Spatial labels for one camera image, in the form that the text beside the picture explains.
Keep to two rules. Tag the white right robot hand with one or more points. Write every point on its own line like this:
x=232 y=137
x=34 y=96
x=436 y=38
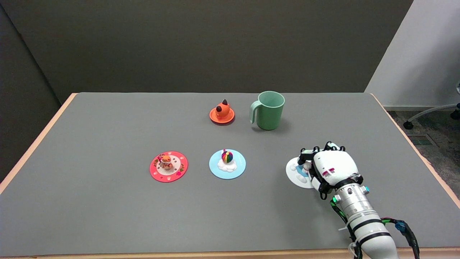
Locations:
x=336 y=163

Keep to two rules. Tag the white lid with bear figure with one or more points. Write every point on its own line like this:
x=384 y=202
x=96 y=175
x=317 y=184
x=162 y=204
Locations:
x=295 y=176

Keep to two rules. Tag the blue lid with rainbow ball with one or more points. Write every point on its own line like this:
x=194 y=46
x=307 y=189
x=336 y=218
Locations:
x=237 y=165

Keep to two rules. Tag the orange lid with cat ears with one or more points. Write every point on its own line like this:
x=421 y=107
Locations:
x=222 y=114

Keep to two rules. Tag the red lid with figure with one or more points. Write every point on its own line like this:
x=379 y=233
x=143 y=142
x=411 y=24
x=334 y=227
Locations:
x=178 y=172

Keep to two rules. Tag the green plastic mug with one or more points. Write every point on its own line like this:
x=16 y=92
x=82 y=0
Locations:
x=269 y=117

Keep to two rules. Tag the floor vent grille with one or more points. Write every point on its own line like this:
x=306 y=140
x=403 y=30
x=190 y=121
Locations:
x=421 y=140

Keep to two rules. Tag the grey office chair base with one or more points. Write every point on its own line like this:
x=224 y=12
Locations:
x=431 y=109

